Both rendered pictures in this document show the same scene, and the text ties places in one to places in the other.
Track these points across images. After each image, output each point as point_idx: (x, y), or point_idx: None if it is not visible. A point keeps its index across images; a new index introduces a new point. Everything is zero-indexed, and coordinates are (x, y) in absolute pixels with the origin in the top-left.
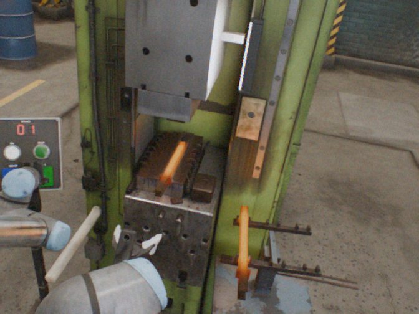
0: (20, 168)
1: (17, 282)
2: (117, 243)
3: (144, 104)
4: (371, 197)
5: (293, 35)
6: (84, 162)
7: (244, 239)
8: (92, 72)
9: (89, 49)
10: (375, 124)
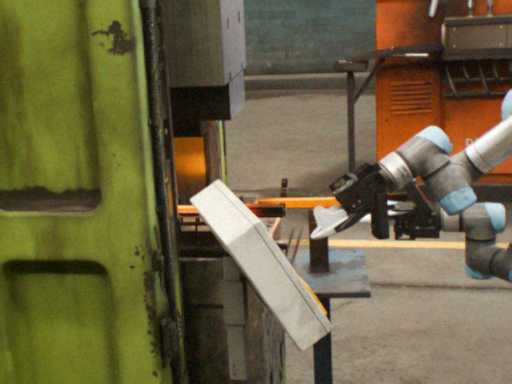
0: (406, 145)
1: None
2: (397, 212)
3: (232, 103)
4: None
5: None
6: (157, 305)
7: (324, 198)
8: (159, 108)
9: (145, 73)
10: None
